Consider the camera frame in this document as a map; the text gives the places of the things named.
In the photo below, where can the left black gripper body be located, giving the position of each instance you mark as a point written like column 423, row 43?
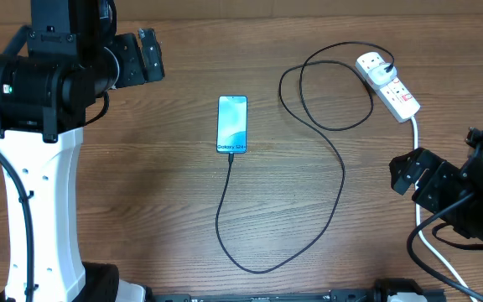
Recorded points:
column 130, row 61

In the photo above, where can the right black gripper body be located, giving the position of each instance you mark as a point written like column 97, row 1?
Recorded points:
column 443, row 190

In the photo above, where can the blue Galaxy smartphone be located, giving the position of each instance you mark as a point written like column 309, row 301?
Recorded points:
column 231, row 135

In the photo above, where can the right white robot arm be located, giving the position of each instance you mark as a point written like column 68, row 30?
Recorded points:
column 441, row 184

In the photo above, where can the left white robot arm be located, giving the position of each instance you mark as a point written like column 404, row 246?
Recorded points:
column 53, row 69

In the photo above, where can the white charger plug adapter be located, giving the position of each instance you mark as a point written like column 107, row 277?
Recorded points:
column 382, row 75

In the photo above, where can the white power strip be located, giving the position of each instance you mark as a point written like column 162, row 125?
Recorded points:
column 397, row 98

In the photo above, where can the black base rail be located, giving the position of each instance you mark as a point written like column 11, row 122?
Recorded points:
column 383, row 290

